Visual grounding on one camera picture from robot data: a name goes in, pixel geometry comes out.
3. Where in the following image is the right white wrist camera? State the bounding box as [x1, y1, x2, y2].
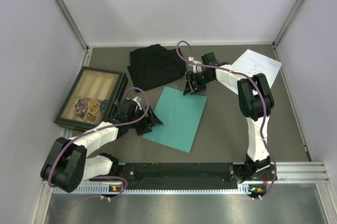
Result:
[188, 57, 203, 73]

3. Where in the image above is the black folded cloth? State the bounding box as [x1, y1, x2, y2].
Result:
[127, 44, 186, 91]

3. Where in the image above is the black glass-lid display box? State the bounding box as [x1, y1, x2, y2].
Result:
[54, 66, 128, 132]

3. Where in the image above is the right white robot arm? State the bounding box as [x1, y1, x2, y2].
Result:
[183, 53, 274, 182]

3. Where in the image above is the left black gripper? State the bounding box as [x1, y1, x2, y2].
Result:
[127, 105, 163, 135]

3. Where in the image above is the teal file folder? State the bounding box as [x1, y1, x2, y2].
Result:
[143, 87, 207, 153]

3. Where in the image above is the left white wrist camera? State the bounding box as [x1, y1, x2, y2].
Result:
[132, 96, 142, 110]

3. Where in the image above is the gold bracelet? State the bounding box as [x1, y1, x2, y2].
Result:
[86, 99, 102, 124]

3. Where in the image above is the purple cable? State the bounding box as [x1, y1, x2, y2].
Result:
[175, 40, 277, 201]
[46, 88, 148, 201]

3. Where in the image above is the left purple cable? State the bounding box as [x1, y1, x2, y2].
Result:
[46, 88, 148, 201]

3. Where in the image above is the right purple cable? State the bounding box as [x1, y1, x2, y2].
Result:
[175, 40, 277, 201]

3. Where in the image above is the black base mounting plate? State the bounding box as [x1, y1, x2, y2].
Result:
[89, 162, 274, 190]

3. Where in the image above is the white paper sheet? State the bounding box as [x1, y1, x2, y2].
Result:
[232, 49, 282, 88]

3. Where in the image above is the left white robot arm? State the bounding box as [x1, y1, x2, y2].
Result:
[40, 97, 163, 192]

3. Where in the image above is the grey slotted cable duct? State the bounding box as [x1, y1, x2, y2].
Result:
[52, 184, 266, 196]

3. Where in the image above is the dark beaded bracelet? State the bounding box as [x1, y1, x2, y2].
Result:
[74, 98, 89, 117]

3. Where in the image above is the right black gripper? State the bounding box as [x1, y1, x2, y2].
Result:
[184, 70, 214, 96]

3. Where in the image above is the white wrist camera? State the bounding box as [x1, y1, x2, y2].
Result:
[132, 96, 142, 110]
[188, 57, 203, 73]

